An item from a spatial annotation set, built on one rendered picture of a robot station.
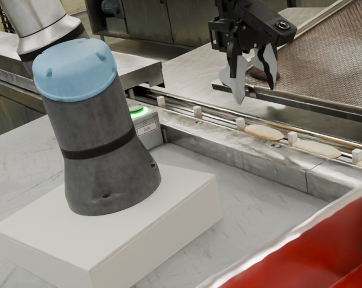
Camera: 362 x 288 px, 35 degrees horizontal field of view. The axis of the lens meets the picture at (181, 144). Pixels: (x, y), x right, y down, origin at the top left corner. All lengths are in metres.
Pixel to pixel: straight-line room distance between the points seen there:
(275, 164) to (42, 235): 0.39
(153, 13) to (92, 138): 4.36
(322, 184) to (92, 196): 0.35
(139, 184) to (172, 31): 4.17
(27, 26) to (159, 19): 4.19
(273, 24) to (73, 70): 0.36
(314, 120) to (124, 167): 0.51
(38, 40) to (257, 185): 0.43
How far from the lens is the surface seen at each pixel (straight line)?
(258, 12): 1.01
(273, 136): 1.08
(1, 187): 1.22
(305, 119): 1.23
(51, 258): 0.82
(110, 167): 0.84
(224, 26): 1.04
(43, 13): 0.93
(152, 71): 1.48
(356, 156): 0.96
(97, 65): 0.81
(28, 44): 0.94
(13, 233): 0.90
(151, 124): 1.19
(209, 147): 1.10
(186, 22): 4.78
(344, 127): 1.18
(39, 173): 1.23
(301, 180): 0.94
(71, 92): 0.80
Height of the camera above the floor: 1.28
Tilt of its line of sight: 23 degrees down
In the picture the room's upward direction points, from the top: 11 degrees counter-clockwise
